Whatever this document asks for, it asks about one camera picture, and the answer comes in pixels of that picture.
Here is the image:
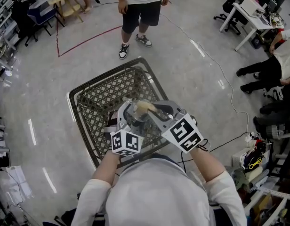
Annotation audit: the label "grey foam roll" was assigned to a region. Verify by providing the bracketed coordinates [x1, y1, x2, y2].
[250, 169, 270, 190]

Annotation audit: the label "person's white shirt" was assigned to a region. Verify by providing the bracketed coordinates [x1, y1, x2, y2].
[71, 158, 248, 226]

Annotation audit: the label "white floor cable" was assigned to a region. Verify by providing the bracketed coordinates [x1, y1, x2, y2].
[159, 13, 251, 136]

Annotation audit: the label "black office chair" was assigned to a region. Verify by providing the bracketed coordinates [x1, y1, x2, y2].
[10, 0, 39, 47]
[213, 0, 248, 35]
[42, 192, 105, 226]

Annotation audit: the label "person's right forearm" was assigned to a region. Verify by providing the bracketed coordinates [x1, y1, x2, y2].
[191, 147, 227, 183]

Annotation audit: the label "yellow cord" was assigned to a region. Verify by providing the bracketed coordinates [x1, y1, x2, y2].
[248, 156, 263, 170]

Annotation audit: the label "white power strip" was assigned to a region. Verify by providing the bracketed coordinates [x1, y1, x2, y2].
[245, 132, 258, 143]

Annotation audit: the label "black cable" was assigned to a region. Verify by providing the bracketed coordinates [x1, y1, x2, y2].
[175, 132, 249, 174]

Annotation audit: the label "white papers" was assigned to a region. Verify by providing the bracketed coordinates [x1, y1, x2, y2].
[3, 165, 32, 200]

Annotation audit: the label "white appliance box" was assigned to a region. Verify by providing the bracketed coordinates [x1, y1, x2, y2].
[231, 147, 250, 168]

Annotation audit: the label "white metal rack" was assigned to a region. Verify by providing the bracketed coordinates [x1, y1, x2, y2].
[243, 187, 290, 226]

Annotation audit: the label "white rectangular case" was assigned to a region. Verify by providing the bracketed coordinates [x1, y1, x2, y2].
[240, 0, 266, 17]

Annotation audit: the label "white desk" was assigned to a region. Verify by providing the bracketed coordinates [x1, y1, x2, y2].
[219, 0, 276, 52]

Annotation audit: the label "clear glass jar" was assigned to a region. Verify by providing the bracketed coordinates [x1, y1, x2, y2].
[122, 97, 161, 123]

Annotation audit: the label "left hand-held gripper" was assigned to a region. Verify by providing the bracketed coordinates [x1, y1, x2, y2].
[110, 102, 151, 157]

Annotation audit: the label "yellow sponge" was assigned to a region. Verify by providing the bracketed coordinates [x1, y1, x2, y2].
[135, 100, 158, 115]

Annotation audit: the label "blue chair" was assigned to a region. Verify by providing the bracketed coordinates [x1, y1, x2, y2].
[27, 2, 65, 36]

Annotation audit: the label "woven wicker glass-top table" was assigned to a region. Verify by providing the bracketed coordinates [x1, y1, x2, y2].
[69, 57, 183, 169]

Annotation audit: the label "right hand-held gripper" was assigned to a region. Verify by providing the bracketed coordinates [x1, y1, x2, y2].
[148, 100, 205, 153]

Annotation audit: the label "person's blue jeans legs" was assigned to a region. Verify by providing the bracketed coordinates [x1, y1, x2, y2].
[147, 153, 177, 167]

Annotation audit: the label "person's left forearm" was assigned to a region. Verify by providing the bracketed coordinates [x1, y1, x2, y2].
[92, 151, 121, 188]

